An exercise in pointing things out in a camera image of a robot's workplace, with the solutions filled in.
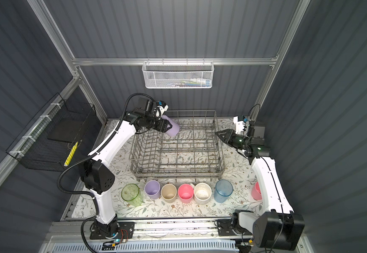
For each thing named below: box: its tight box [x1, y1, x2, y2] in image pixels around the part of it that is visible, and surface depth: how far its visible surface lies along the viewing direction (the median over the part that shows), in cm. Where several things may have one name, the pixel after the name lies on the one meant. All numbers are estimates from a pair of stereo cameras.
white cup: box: [193, 182, 212, 206], surface depth 80 cm
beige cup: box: [160, 183, 178, 204], surface depth 82 cm
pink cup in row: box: [177, 183, 195, 204], surface depth 79 cm
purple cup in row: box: [144, 179, 161, 200], surface depth 80 cm
